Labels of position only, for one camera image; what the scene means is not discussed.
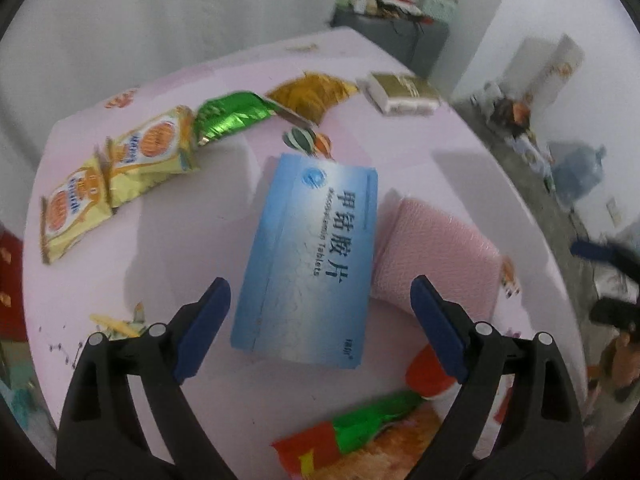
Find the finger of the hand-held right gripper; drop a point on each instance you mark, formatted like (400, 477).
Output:
(607, 312)
(595, 251)

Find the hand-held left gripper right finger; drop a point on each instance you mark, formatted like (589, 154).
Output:
(440, 330)

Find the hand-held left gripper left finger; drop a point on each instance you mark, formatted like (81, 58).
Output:
(205, 330)

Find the red orange wrapper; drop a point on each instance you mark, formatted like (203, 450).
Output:
(425, 372)

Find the pink sponge cloth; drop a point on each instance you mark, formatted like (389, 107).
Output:
(440, 245)

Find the blue medicine box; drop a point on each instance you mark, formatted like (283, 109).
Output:
(310, 260)

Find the green snack bag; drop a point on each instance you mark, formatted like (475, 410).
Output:
(360, 435)

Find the person's right forearm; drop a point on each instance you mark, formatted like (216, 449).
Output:
(622, 365)

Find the blue water jug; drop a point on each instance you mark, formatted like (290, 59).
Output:
(575, 172)

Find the floral printed box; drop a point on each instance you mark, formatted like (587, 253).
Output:
(530, 147)

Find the dark printed box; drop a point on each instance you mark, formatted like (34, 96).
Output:
(515, 110)

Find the yellow snack packet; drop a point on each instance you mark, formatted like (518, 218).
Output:
(145, 160)
(70, 215)

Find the floral paper roll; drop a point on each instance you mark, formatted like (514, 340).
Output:
(562, 67)

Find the white paper roll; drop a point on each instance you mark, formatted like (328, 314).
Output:
(527, 60)

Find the green foil wrapper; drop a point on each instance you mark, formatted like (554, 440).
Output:
(230, 115)

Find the gold white box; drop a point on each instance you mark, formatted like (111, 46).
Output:
(400, 90)

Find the golden wrapper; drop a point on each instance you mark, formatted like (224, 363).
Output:
(310, 92)

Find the grey cabinet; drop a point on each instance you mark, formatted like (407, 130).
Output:
(400, 45)

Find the small white bottle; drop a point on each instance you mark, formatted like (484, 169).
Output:
(361, 0)

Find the wall socket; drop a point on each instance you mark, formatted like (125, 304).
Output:
(612, 210)

